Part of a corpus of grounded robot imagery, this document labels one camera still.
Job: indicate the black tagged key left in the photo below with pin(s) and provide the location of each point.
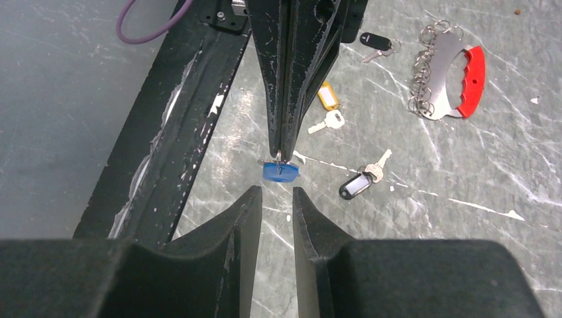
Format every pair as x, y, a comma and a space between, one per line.
381, 45

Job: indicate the blue tagged key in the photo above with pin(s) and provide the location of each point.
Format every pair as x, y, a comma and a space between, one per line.
278, 170

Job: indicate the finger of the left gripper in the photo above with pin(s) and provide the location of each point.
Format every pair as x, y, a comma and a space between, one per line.
270, 27
315, 27

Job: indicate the yellow tagged key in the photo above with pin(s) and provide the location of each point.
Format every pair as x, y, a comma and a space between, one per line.
333, 118

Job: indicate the red handled metal keyring holder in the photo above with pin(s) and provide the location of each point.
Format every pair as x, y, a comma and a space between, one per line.
443, 43

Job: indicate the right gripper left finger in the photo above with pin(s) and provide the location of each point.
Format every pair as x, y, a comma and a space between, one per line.
208, 272

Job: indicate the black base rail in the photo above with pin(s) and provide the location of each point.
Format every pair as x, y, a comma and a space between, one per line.
148, 177

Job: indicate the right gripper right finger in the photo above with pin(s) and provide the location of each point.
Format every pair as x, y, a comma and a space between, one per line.
338, 275

